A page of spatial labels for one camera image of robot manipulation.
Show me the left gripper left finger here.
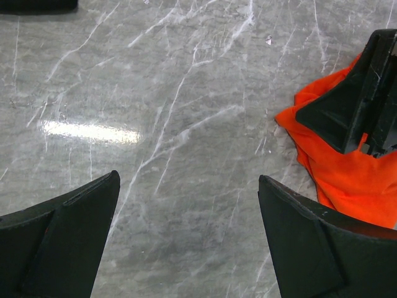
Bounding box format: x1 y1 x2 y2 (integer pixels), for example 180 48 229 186
1 171 120 297

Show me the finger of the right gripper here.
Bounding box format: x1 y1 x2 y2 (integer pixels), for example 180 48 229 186
296 29 396 158

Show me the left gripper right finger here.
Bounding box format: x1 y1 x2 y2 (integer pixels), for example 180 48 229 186
258 175 396 297

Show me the orange t-shirt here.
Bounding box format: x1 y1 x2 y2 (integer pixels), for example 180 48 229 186
275 59 396 228

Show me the folded black t-shirt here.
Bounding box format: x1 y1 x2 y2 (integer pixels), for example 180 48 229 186
1 0 78 15

